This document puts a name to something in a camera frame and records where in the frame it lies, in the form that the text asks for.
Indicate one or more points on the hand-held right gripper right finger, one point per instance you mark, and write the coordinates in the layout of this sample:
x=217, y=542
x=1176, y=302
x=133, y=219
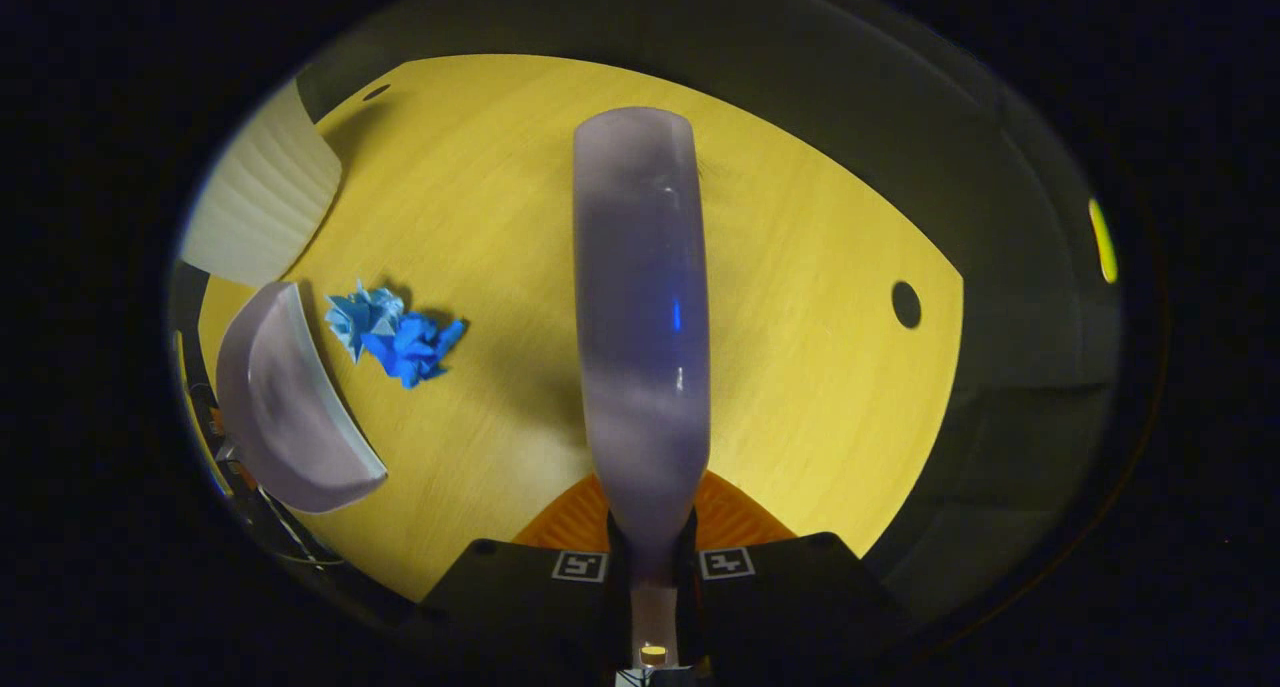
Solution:
x=790, y=597

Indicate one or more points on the yellow wooden desktop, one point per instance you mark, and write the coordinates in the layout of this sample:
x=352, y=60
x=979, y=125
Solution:
x=800, y=367

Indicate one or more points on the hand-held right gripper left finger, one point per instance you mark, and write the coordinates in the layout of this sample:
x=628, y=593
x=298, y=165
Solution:
x=520, y=597

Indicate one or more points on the dark blue paper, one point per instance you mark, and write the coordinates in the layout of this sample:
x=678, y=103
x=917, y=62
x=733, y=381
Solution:
x=410, y=347

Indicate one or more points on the light blue paper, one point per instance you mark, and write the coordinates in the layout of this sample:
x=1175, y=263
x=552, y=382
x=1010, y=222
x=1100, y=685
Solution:
x=360, y=317

